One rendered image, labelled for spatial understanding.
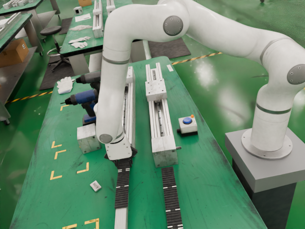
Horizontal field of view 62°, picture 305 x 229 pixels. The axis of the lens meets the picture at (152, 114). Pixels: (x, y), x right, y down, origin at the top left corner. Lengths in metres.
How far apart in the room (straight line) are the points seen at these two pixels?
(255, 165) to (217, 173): 0.16
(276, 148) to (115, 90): 0.64
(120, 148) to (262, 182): 0.55
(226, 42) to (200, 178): 0.55
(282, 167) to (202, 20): 0.59
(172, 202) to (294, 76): 0.58
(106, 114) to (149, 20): 0.34
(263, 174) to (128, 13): 0.71
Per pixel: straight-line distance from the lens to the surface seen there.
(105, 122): 0.88
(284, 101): 0.95
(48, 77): 4.42
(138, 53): 2.84
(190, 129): 1.24
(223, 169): 1.11
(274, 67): 0.85
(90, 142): 1.28
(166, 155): 1.09
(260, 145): 1.07
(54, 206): 1.18
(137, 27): 0.77
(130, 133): 1.21
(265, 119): 1.00
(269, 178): 1.02
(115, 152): 1.08
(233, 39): 0.82
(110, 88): 0.88
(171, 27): 0.70
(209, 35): 0.81
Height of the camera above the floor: 1.61
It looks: 35 degrees down
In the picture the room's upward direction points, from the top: 12 degrees counter-clockwise
